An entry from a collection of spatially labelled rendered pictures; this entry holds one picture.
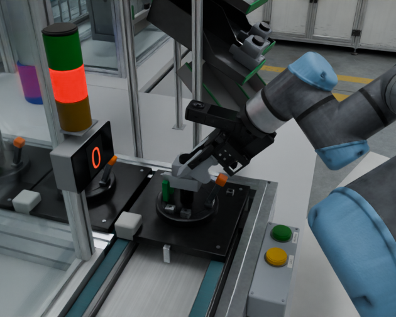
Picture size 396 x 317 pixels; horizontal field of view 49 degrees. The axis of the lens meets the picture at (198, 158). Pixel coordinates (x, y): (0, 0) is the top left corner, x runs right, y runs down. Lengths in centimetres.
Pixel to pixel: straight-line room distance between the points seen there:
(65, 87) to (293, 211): 71
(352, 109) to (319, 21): 420
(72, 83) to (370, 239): 47
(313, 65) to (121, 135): 89
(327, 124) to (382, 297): 42
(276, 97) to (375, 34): 421
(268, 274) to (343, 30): 422
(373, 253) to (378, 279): 2
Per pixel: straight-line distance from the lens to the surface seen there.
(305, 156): 139
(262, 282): 85
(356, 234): 34
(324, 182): 279
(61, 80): 66
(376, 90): 74
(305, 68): 73
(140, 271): 92
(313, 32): 495
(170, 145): 141
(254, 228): 96
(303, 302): 96
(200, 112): 81
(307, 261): 104
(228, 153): 84
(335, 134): 73
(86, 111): 69
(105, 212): 98
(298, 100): 74
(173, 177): 91
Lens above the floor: 160
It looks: 33 degrees down
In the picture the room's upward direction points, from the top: straight up
